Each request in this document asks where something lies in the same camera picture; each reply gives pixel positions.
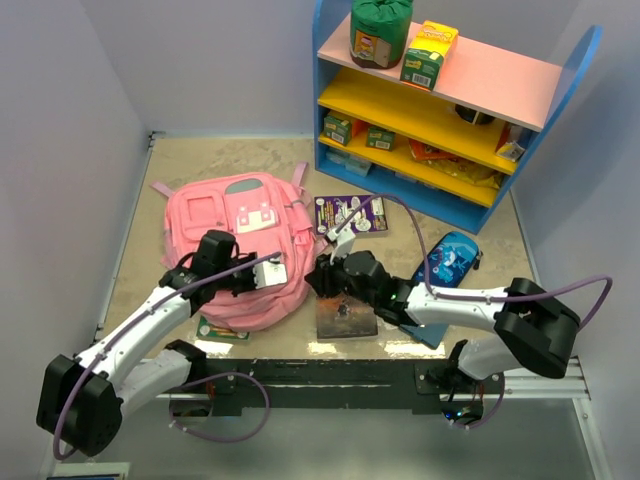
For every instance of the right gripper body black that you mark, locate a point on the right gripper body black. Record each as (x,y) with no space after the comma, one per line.
(334,279)

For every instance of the Tale of Two Cities book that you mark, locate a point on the Tale of Two Cities book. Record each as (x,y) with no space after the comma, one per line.
(344,318)

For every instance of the pink student backpack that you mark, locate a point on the pink student backpack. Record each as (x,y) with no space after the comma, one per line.
(265,214)

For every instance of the blue leather wallet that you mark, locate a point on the blue leather wallet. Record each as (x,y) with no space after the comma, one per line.
(428,335)

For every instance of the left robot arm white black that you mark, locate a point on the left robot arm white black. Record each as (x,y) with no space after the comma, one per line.
(85,398)

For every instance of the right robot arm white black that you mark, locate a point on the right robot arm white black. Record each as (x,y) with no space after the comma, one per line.
(526,326)

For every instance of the orange yellow snack bag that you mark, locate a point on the orange yellow snack bag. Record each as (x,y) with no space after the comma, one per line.
(455,166)

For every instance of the green coin book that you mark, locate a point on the green coin book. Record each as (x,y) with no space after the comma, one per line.
(209,332)

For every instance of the blue shark pencil case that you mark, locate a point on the blue shark pencil case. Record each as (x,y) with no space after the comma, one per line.
(450,260)

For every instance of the clear blue plastic boxes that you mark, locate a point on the clear blue plastic boxes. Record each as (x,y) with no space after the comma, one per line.
(350,162)

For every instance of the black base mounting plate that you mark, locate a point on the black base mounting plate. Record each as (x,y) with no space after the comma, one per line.
(335,384)

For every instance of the green small box right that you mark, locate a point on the green small box right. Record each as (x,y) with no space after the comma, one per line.
(380,138)

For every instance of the green small box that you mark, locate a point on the green small box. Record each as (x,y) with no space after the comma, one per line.
(338,127)
(380,138)

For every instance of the green small box left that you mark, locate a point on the green small box left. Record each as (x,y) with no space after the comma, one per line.
(338,127)

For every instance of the blue yellow pink shelf unit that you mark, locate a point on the blue yellow pink shelf unit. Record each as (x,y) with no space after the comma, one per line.
(513,88)

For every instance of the black bowl on shelf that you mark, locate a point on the black bowl on shelf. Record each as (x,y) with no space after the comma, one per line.
(473,116)

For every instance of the small packet on shelf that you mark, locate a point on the small packet on shelf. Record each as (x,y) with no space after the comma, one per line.
(513,142)

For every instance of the yellow green carton box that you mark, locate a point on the yellow green carton box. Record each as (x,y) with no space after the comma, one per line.
(427,54)

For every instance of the green wrapped jar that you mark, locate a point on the green wrapped jar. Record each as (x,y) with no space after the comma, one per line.
(379,31)

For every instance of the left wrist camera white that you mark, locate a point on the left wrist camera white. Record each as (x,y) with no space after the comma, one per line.
(269,274)

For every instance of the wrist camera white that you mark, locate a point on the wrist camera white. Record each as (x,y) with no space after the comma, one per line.
(269,274)
(342,240)

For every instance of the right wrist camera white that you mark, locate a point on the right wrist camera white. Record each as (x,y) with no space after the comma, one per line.
(342,240)

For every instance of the aluminium frame rail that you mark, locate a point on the aluminium frame rail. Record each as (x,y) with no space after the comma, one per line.
(540,385)

